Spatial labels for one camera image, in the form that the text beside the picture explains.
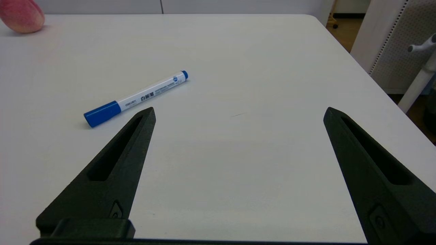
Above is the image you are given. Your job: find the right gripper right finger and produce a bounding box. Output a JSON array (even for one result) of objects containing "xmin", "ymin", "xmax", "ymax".
[{"xmin": 323, "ymin": 107, "xmax": 436, "ymax": 245}]

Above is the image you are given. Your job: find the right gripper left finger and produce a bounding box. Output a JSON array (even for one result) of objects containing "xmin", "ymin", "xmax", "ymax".
[{"xmin": 36, "ymin": 107, "xmax": 156, "ymax": 237}]

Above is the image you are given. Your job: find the blue capped whiteboard marker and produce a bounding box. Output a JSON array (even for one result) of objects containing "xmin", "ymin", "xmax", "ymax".
[{"xmin": 83, "ymin": 70, "xmax": 189, "ymax": 128}]

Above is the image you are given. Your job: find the white side table leg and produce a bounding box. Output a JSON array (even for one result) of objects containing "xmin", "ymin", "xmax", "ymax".
[{"xmin": 398, "ymin": 51, "xmax": 436, "ymax": 113}]

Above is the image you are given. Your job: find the white pegboard panel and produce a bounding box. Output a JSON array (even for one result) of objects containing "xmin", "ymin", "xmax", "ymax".
[{"xmin": 350, "ymin": 0, "xmax": 436, "ymax": 94}]

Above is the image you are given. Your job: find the red apple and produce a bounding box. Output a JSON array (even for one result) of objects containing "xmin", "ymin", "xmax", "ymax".
[{"xmin": 0, "ymin": 0, "xmax": 45, "ymax": 34}]

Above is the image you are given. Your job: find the white table crank handle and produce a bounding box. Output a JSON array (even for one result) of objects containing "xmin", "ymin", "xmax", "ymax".
[{"xmin": 408, "ymin": 33, "xmax": 436, "ymax": 53}]

